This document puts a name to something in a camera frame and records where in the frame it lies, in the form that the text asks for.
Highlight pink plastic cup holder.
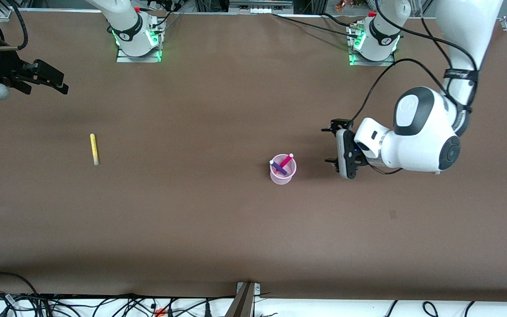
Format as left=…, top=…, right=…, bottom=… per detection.
left=269, top=154, right=297, bottom=185

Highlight thin black left-camera cable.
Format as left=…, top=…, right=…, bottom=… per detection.
left=368, top=165, right=404, bottom=176

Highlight thick black right-arm cable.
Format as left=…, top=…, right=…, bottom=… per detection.
left=0, top=0, right=29, bottom=51

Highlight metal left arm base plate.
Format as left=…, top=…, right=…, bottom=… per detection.
left=348, top=24, right=396, bottom=67

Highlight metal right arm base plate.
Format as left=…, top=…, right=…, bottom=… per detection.
left=116, top=18, right=163, bottom=63

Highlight black left-arm cable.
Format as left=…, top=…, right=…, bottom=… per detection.
left=351, top=0, right=479, bottom=128

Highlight long black tabletop cable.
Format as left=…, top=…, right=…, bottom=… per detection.
left=272, top=13, right=360, bottom=37

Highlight black base connector cables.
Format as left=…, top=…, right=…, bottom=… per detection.
left=148, top=0, right=184, bottom=32

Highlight silver aluminium rail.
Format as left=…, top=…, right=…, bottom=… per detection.
left=228, top=0, right=294, bottom=15

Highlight metal table edge bracket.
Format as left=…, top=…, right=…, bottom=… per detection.
left=225, top=282, right=261, bottom=317

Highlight tangled black floor cables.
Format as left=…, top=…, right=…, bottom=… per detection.
left=0, top=291, right=236, bottom=317

